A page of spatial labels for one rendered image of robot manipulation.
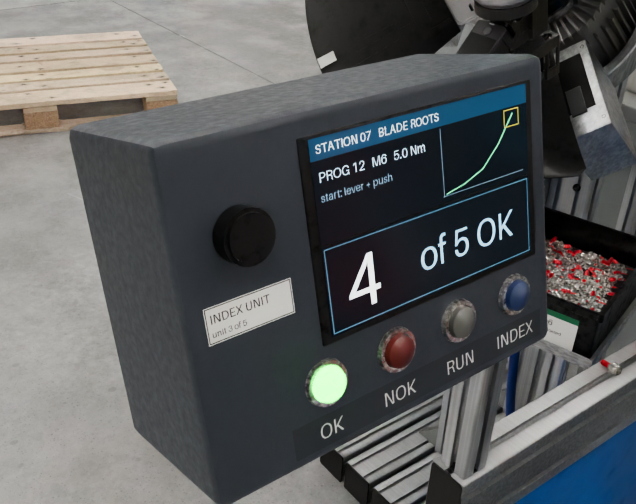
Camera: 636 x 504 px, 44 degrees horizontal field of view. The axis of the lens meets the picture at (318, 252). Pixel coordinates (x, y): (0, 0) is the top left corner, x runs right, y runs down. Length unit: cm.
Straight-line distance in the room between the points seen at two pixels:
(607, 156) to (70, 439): 140
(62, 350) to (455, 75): 196
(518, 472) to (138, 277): 50
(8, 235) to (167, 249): 256
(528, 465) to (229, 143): 54
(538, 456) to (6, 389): 165
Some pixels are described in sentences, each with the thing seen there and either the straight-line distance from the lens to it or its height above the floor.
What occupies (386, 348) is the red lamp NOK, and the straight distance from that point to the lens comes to 45.
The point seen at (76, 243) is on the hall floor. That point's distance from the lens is 281.
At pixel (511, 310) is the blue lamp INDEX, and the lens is 52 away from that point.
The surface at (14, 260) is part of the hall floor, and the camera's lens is 276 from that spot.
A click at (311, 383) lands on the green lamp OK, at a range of 42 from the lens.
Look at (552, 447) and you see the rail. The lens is 84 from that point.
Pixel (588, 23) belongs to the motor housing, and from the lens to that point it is 127.
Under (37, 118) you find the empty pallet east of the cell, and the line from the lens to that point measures 369.
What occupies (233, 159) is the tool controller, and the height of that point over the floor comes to 124.
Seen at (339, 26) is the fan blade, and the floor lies 105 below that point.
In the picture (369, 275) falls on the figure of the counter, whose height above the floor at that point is 116.
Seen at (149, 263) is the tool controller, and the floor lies 119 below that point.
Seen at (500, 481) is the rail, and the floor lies 83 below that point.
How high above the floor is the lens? 139
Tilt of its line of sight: 31 degrees down
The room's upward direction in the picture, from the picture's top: 3 degrees clockwise
